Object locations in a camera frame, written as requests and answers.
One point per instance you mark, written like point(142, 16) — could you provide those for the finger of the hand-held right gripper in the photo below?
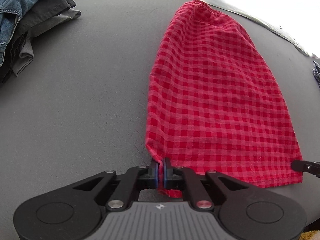
point(306, 167)

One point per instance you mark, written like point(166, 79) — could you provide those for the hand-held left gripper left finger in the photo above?
point(156, 173)

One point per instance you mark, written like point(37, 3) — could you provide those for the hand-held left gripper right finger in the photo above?
point(165, 173)

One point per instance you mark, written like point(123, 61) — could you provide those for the red checked cloth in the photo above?
point(220, 100)

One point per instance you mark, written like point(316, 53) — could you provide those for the yellow fuzzy cloth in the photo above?
point(311, 236)

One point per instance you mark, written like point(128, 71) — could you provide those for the grey checked shirt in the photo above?
point(316, 72)

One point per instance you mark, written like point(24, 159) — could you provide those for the black garment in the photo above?
point(47, 3)

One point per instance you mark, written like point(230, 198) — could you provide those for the blue denim jeans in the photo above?
point(17, 2)

